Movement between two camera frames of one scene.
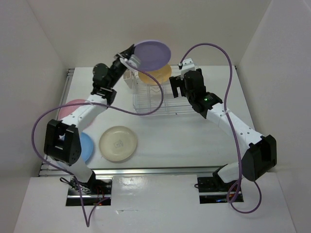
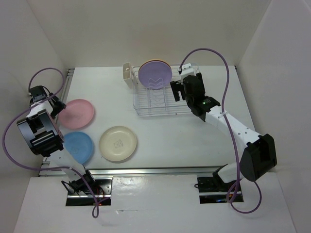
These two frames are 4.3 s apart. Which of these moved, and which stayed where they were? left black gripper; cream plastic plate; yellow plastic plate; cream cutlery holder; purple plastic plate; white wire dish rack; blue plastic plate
Moved: yellow plastic plate; purple plastic plate; left black gripper
Stayed: cream cutlery holder; cream plastic plate; blue plastic plate; white wire dish rack
